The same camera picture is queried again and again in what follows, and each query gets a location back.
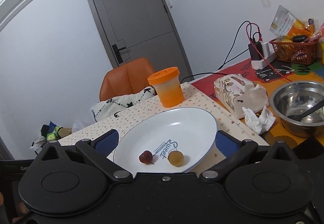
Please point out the stainless steel bowl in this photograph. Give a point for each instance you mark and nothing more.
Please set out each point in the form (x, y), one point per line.
(295, 98)

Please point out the snack bag pouch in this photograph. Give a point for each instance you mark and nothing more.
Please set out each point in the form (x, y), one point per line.
(282, 23)

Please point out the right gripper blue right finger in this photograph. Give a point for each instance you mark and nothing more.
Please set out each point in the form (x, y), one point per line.
(235, 151)

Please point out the cluttered storage rack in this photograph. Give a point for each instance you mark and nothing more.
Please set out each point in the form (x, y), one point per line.
(49, 132)

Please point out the crumpled white tissue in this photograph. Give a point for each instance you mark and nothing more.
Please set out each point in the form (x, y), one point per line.
(259, 124)

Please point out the floral tissue pack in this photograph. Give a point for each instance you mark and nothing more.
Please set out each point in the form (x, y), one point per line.
(236, 92)

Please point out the white plate blue rim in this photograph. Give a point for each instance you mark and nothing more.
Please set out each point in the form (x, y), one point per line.
(189, 130)

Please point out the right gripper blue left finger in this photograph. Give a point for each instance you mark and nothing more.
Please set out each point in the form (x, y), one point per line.
(97, 151)

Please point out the floral white tablecloth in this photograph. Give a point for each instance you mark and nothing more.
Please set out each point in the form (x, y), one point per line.
(129, 118)

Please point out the orange leather chair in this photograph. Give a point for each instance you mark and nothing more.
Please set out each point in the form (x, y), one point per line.
(127, 79)

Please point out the black door handle lock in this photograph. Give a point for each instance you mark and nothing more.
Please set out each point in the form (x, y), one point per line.
(117, 51)

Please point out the black charger adapter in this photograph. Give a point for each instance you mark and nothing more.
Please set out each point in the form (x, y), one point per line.
(255, 50)

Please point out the grey door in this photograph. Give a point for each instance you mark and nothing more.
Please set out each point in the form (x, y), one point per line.
(146, 28)

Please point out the brown longan fruit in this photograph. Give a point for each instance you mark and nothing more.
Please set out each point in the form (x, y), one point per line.
(176, 158)

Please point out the white plastic bag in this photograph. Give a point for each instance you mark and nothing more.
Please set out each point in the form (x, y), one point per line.
(79, 125)

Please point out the orange lidded plastic container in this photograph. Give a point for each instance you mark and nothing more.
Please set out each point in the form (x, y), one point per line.
(167, 85)

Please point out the white power strip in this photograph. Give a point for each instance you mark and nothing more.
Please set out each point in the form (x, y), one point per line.
(261, 64)

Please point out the person's left hand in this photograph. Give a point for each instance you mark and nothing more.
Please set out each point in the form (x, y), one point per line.
(11, 213)

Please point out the orange plastic basket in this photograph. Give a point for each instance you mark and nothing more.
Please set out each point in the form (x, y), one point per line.
(299, 53)

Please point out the red patterned table mat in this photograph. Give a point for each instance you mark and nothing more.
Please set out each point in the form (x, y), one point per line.
(269, 79)

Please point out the white black patterned cushion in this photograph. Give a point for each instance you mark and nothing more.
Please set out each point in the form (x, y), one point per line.
(114, 105)

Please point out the dark red jujube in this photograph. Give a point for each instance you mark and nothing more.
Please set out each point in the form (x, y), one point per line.
(146, 157)

